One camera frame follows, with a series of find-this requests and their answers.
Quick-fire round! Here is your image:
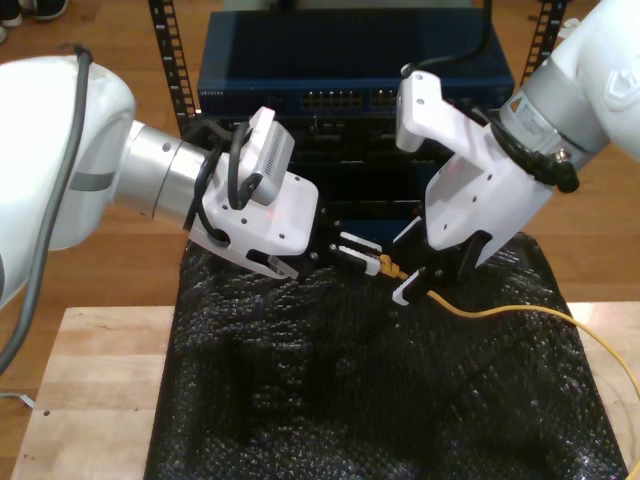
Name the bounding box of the black empty rack chassis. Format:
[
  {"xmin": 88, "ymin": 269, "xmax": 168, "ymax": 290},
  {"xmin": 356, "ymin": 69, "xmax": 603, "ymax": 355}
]
[{"xmin": 299, "ymin": 159, "xmax": 431, "ymax": 221}]

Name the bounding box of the black perforated rack post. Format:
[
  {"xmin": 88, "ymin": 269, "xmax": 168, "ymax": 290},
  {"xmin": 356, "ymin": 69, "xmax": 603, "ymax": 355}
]
[
  {"xmin": 519, "ymin": 0, "xmax": 570, "ymax": 89},
  {"xmin": 147, "ymin": 0, "xmax": 201, "ymax": 121}
]

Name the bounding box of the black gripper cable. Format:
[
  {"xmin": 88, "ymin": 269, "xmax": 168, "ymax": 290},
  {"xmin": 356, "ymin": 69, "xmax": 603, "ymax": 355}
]
[
  {"xmin": 487, "ymin": 113, "xmax": 581, "ymax": 195},
  {"xmin": 180, "ymin": 119, "xmax": 257, "ymax": 249}
]

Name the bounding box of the blue network switch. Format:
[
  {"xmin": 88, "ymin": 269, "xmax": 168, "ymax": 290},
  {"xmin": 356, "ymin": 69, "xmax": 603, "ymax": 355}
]
[{"xmin": 196, "ymin": 9, "xmax": 516, "ymax": 117}]

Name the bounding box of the black rack server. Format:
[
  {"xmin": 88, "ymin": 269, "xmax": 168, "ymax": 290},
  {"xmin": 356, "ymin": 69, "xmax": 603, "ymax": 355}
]
[{"xmin": 197, "ymin": 115, "xmax": 494, "ymax": 164}]

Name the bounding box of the black bubble wrap mat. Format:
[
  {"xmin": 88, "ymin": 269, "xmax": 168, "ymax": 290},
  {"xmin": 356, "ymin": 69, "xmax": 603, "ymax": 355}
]
[{"xmin": 143, "ymin": 232, "xmax": 630, "ymax": 480}]

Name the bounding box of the person's dark shoe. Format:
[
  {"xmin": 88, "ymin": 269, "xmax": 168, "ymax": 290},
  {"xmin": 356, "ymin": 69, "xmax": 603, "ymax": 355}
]
[{"xmin": 33, "ymin": 0, "xmax": 71, "ymax": 21}]

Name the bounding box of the yellow network cable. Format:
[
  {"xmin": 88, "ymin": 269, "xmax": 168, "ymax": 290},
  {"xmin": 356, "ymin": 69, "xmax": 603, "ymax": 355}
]
[{"xmin": 378, "ymin": 253, "xmax": 640, "ymax": 401}]

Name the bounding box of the grey camera cable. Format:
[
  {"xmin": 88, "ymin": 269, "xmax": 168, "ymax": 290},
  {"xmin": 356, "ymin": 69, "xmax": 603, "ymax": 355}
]
[{"xmin": 0, "ymin": 43, "xmax": 95, "ymax": 376}]

